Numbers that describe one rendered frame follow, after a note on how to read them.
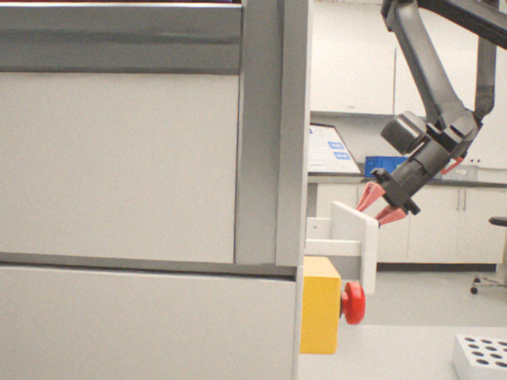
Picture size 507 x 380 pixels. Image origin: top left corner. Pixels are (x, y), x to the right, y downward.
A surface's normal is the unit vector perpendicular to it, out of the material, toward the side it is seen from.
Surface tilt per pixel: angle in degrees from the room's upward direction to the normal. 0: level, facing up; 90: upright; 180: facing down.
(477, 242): 90
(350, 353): 0
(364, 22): 90
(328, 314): 90
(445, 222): 90
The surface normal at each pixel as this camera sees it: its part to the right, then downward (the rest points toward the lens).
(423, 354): 0.04, -1.00
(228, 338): -0.02, 0.07
